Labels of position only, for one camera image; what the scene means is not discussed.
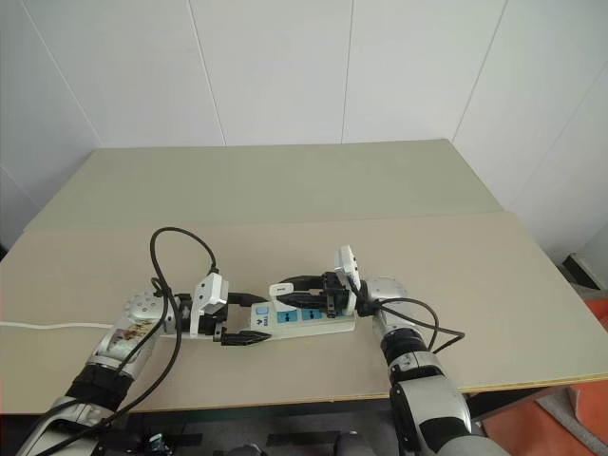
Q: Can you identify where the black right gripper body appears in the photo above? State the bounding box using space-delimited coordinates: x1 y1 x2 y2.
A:
319 270 357 319

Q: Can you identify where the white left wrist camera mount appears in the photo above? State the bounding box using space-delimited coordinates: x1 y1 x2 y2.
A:
188 272 233 340

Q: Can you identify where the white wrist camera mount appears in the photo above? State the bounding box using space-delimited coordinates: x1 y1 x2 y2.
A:
188 272 233 340
332 243 363 317

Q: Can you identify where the small blue black object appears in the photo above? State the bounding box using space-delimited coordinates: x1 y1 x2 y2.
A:
141 428 171 456

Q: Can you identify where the white power strip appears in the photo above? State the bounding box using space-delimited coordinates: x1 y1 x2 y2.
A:
156 297 356 344

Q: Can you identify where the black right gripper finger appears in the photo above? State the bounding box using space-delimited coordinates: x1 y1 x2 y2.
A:
276 291 330 311
278 272 329 288

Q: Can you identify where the dark rounded shape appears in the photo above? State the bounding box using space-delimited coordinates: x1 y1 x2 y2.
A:
225 443 268 456

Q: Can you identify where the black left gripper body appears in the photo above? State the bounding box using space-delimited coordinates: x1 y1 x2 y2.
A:
200 292 238 342

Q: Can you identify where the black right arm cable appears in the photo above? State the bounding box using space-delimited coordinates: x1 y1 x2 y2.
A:
364 283 466 356

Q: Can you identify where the white power strip cord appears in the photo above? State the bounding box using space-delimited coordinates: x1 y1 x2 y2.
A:
0 319 116 332

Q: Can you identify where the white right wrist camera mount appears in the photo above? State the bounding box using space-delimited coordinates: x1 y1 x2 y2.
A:
332 243 363 317

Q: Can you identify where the dark table frame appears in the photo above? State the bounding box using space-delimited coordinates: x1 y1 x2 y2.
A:
126 385 574 441

